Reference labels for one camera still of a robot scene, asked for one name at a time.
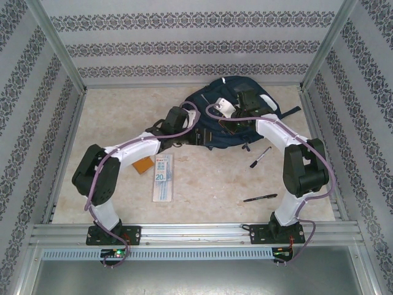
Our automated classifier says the navy blue backpack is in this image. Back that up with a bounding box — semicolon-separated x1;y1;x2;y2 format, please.
181;76;302;151

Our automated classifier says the black white marker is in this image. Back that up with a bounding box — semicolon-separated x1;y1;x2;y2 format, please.
249;146;273;169

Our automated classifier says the orange sticky note pad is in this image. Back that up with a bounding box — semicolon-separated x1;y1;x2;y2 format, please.
132;155;155;175

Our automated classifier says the clear ruler stationery pack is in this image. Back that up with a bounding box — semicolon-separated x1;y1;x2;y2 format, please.
152;152;175;203

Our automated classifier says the black pen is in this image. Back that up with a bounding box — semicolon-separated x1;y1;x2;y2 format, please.
243;193;279;203

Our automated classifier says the grey metal panel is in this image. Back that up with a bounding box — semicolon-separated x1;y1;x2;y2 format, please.
30;260;374;295

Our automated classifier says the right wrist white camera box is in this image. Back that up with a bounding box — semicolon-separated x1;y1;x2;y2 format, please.
214;97;237;118

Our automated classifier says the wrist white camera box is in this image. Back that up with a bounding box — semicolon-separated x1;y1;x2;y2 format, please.
214;97;237;118
183;110;202;127

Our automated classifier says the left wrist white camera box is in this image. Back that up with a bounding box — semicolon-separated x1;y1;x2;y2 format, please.
183;110;202;127

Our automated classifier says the aluminium rear frame bar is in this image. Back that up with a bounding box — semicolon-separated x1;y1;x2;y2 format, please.
84;82;303;90

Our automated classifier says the aluminium side frame rail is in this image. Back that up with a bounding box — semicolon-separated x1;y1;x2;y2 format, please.
41;90;88;224
299;87;351;222

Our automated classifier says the aluminium mounting rail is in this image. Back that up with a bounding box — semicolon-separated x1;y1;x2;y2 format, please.
29;222;365;246

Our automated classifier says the aluminium frame post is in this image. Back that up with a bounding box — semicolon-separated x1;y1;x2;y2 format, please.
299;0;360;92
24;0;88;95

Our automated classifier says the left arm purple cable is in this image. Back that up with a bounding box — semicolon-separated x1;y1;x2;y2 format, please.
84;101;202;269

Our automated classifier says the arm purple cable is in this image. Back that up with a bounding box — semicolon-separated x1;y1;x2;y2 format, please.
84;101;202;269
206;103;335;267

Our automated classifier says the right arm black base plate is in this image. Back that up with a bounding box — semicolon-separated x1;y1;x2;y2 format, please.
249;223;306;245

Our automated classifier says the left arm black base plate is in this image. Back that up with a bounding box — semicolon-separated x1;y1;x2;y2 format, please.
85;225;142;246

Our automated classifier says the slotted grey cable duct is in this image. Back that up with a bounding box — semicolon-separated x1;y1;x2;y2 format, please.
41;248;274;261

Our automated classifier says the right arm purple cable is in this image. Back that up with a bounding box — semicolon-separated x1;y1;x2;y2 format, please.
206;103;335;267

